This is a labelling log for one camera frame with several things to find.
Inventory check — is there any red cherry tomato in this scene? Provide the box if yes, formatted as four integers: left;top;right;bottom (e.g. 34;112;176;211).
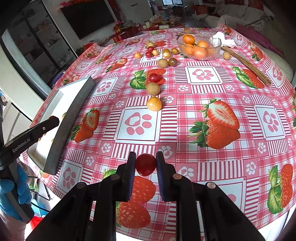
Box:
147;46;154;52
145;51;153;58
135;154;157;176

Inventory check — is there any tan longan fruit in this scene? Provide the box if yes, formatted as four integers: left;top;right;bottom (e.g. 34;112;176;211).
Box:
146;82;160;96

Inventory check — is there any dark brown cherry tomato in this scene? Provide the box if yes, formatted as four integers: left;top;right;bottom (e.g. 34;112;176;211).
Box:
169;58;178;67

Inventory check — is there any blue gloved hand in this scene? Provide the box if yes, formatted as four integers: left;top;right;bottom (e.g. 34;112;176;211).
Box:
1;161;34;224

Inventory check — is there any white tray grey rim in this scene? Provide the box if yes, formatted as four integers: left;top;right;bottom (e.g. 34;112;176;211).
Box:
27;76;95;175

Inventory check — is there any pink strawberry checkered tablecloth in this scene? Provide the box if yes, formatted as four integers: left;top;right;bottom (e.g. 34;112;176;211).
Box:
23;25;295;228

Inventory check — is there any long wooden fork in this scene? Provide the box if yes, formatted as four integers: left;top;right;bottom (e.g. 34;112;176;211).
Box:
221;46;271;86

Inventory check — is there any tan longan beside fork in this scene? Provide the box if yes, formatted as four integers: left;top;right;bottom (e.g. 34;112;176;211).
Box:
223;51;231;60

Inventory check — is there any orange mandarin front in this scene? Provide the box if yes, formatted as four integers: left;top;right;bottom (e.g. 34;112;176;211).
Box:
193;46;207;59

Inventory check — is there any orange mandarin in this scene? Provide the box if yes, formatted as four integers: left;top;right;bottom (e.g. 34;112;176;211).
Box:
193;46;207;59
182;34;195;45
180;44;194;56
197;41;208;48

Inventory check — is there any golden berry lower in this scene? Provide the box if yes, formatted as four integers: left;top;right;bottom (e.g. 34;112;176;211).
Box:
163;53;171;59

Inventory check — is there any golden berry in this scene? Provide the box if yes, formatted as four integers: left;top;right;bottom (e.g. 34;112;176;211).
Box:
163;53;171;59
171;48;179;55
162;48;170;53

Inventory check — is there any golden berry right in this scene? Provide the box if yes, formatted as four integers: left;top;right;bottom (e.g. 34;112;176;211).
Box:
171;48;179;55

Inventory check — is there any clear glass fruit bowl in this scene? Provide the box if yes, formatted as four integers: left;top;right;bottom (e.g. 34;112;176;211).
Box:
177;34;222;61

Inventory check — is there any orange mandarin left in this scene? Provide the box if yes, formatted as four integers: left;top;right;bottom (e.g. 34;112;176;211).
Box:
180;44;194;56

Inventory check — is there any golden berry upper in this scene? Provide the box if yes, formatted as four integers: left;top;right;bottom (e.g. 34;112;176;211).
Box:
162;48;170;53

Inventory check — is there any small yellow tomato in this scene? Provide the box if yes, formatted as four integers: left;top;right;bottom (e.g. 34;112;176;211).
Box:
152;49;159;56

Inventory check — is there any orange mandarin right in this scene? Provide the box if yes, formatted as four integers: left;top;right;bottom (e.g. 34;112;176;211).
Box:
197;41;208;48

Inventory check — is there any crumpled white tissue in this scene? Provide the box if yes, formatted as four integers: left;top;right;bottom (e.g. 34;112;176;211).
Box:
212;32;236;48

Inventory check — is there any orange mandarin top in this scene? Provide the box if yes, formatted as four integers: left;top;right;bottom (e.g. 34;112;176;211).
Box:
182;34;195;45

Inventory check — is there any white round coffee table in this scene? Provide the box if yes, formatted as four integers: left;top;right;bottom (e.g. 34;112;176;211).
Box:
141;17;185;32

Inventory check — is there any grey sofa with cushions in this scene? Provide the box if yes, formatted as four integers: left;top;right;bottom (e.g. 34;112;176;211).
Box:
199;1;274;33

